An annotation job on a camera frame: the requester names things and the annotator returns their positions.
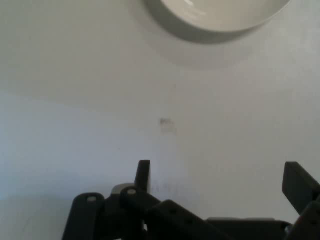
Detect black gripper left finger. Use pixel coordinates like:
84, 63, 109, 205
61, 159, 226, 240

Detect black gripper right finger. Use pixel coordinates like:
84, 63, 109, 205
281, 161, 320, 240

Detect white round plate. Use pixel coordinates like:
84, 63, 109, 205
141, 0, 293, 45

